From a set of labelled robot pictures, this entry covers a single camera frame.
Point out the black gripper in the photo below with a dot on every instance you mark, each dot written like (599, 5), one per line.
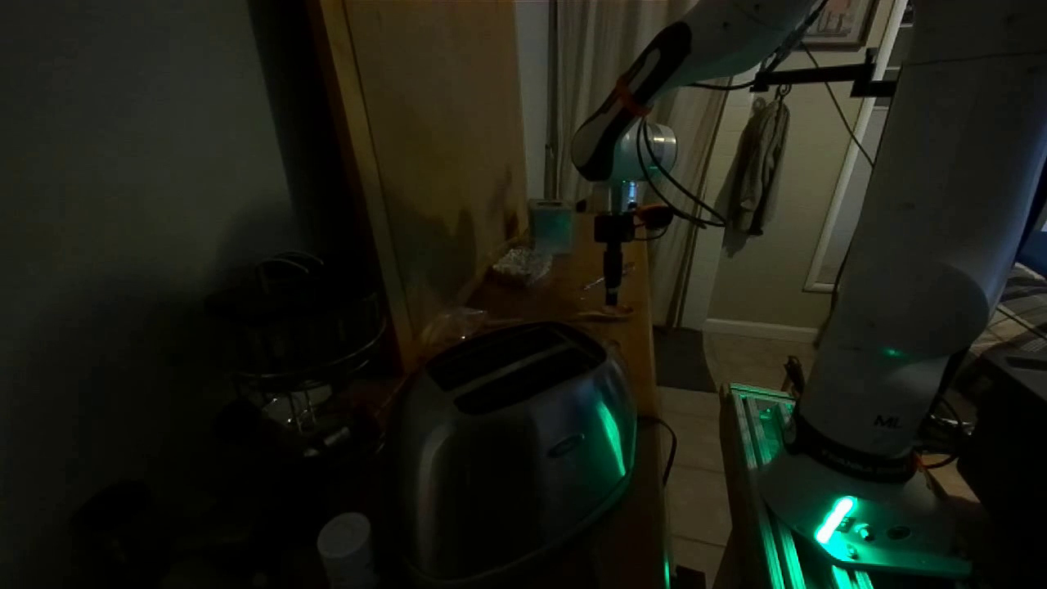
(616, 228)

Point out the blue tissue box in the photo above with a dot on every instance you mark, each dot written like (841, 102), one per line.
(551, 228)

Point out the metal spoon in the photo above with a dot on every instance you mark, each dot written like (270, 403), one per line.
(594, 284)

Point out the hanging grey cloth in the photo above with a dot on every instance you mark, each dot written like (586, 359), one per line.
(755, 176)

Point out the white sponge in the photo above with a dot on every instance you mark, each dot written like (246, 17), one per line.
(526, 263)

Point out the stainless steel toaster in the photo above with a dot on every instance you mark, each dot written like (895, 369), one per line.
(511, 446)

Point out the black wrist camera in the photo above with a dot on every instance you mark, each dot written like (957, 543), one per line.
(656, 218)

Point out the wooden back panel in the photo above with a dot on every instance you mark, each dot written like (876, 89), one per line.
(435, 152)

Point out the black mounting bar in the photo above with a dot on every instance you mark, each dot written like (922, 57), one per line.
(830, 72)

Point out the beige curtain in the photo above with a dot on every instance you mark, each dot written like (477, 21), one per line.
(590, 67)

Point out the wooden spoon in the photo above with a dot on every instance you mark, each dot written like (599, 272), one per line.
(576, 314)

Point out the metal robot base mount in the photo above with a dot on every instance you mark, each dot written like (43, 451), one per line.
(853, 513)

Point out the white plastic cup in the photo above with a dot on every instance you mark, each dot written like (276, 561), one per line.
(347, 543)

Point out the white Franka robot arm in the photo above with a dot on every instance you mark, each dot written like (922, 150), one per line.
(936, 218)

